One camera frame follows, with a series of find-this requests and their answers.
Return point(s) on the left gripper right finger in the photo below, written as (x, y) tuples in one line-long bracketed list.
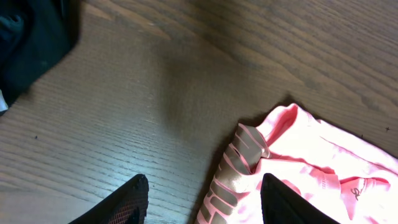
[(282, 205)]

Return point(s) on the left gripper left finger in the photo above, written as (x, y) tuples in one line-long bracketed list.
[(126, 205)]

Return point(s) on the pink t-shirt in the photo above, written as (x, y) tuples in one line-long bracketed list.
[(343, 176)]

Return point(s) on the black folded garment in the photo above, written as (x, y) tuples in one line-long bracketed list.
[(35, 36)]

